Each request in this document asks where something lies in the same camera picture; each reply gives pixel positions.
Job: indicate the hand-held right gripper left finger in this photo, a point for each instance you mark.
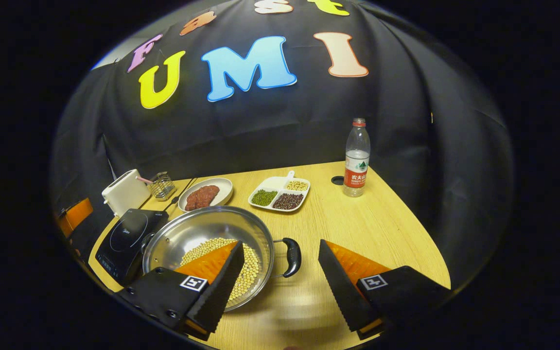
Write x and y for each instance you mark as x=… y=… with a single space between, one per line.
x=221 y=287

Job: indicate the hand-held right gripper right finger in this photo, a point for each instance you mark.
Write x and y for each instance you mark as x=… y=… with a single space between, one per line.
x=341 y=287

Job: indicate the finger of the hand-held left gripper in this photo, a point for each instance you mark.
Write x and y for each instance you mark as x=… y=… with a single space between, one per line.
x=78 y=212

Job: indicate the black induction cooktop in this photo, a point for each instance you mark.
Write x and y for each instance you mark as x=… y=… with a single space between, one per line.
x=127 y=238

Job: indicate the pile of soybeans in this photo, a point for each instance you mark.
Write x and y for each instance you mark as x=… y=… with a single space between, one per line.
x=251 y=272

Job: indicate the white toaster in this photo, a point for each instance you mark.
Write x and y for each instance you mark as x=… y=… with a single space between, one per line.
x=124 y=192

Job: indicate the pink straw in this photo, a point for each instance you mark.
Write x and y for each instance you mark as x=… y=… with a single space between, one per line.
x=144 y=180

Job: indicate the red meat slices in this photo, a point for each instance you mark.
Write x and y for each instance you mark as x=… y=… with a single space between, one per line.
x=202 y=197

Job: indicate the white oval plate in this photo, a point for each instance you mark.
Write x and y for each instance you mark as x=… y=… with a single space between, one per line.
x=224 y=189

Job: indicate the white divided dish with beans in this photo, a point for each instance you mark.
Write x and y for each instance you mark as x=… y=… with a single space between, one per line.
x=277 y=194

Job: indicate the clear water bottle red label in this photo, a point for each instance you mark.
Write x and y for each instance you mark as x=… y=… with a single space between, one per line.
x=356 y=165

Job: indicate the black backdrop cloth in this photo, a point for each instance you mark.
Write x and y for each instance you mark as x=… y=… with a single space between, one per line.
x=260 y=126

